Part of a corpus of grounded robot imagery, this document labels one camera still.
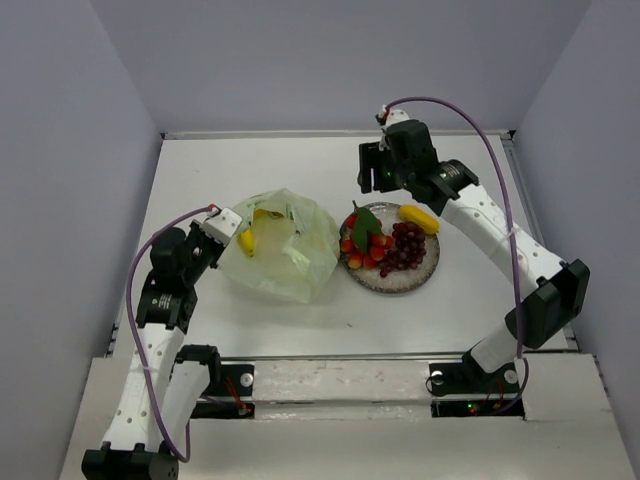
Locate red fake cherries with leaf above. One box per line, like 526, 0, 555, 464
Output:
339, 201, 395, 278

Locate yellow fake mango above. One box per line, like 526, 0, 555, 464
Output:
398, 204, 440, 235

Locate yellow fake banana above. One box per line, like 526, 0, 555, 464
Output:
238, 209, 267, 258

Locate purple fake grapes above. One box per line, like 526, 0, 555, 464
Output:
378, 222, 426, 277

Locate light green plastic bag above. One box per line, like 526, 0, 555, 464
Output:
218, 188, 340, 303

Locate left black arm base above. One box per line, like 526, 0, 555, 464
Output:
191, 363, 255, 420

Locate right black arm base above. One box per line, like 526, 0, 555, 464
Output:
425, 362, 525, 418

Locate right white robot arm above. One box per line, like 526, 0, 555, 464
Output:
358, 110, 590, 392

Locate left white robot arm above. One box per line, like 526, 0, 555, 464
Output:
81, 214, 239, 479

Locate speckled ceramic plate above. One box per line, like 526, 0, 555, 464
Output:
340, 202, 440, 294

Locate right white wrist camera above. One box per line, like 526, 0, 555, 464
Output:
375, 105, 410, 132

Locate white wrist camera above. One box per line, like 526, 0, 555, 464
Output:
375, 105, 410, 132
201, 208, 243, 247

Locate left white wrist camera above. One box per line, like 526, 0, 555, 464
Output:
201, 208, 243, 247

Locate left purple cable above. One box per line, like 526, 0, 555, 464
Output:
127, 203, 219, 464

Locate purple cable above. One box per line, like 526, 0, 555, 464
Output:
127, 203, 219, 464
384, 95, 530, 411

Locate aluminium table frame rail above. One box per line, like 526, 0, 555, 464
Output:
158, 128, 516, 142

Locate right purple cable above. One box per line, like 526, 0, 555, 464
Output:
384, 95, 530, 411

